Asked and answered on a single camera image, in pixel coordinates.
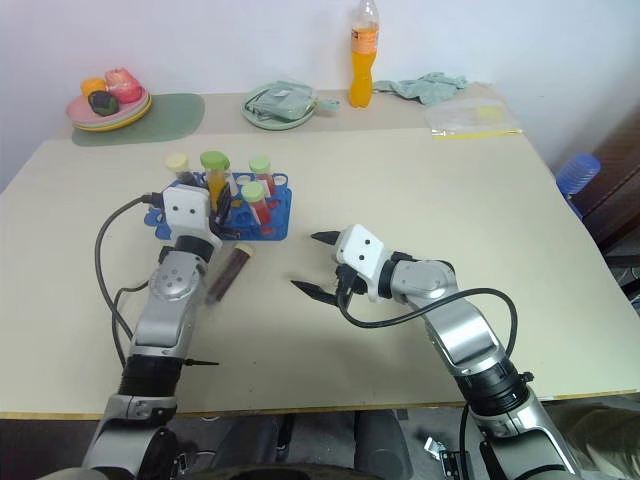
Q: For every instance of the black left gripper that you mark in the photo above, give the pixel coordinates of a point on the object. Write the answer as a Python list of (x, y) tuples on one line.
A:
[(228, 234)]

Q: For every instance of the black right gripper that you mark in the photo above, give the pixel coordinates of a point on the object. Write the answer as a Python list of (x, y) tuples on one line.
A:
[(350, 282)]

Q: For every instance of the orange tube with green cap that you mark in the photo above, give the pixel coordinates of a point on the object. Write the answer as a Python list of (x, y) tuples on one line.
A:
[(216, 172)]

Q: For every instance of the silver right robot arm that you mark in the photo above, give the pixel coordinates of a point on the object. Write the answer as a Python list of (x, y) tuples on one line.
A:
[(460, 320)]

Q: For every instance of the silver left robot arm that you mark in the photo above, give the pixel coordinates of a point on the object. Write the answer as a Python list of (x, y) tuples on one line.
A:
[(167, 295)]

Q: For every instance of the blue test tube rack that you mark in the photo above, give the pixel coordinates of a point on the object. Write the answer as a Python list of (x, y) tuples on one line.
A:
[(277, 215)]

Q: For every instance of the red tube with green cap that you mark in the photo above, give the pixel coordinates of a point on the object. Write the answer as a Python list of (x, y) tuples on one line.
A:
[(256, 200), (261, 170)]

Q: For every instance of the dark tube with yellow cap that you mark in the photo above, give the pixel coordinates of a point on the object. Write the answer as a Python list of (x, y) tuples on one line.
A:
[(180, 167)]

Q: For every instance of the dark brown tube, cream cap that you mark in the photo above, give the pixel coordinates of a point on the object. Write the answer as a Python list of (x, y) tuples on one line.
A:
[(230, 272)]

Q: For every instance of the pale green round plate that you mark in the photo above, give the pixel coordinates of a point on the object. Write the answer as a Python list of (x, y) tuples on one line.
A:
[(252, 117)]

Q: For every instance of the green place mat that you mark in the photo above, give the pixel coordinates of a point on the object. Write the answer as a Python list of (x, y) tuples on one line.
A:
[(172, 117)]

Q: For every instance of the yellow plate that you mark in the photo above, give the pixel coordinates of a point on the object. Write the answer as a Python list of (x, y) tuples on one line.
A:
[(131, 121)]

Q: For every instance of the light green plate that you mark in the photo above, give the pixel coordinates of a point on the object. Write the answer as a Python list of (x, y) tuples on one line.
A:
[(140, 111)]

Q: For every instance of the pink toy peach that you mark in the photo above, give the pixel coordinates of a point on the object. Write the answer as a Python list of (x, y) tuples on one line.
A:
[(122, 85)]

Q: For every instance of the dark toy mangosteen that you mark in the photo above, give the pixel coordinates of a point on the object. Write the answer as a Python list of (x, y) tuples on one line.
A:
[(102, 102)]

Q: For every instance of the pink plate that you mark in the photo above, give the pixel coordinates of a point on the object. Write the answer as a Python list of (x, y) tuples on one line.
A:
[(80, 110)]

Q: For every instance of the orange toy fruit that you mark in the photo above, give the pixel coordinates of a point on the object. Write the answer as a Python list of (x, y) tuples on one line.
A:
[(91, 86)]

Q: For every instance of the dark rounded leg shape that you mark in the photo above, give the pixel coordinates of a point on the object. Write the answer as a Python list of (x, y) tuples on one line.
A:
[(382, 442), (255, 440)]

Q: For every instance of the orange soda bottle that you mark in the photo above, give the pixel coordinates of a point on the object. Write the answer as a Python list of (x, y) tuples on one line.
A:
[(363, 70)]

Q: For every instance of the pale green cloth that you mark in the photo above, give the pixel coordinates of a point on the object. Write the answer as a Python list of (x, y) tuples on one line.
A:
[(430, 86)]

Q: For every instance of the clear plastic zip bag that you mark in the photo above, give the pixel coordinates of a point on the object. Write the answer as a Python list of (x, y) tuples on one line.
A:
[(470, 117)]

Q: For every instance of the blue ribbed plastic stool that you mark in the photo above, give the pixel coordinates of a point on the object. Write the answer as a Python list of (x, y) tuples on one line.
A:
[(577, 172)]

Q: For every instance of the dark brown wooden cabinet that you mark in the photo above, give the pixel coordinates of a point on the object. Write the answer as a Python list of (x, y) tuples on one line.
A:
[(617, 190)]

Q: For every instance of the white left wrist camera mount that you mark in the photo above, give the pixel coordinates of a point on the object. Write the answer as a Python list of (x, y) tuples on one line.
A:
[(187, 212)]

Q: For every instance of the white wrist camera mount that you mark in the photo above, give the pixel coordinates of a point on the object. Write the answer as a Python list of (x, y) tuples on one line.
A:
[(187, 212), (359, 252)]

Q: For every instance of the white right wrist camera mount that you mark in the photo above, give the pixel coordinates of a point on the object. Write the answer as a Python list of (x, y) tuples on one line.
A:
[(359, 252)]

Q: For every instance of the metal bracket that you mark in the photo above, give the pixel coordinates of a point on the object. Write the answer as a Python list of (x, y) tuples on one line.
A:
[(445, 452)]

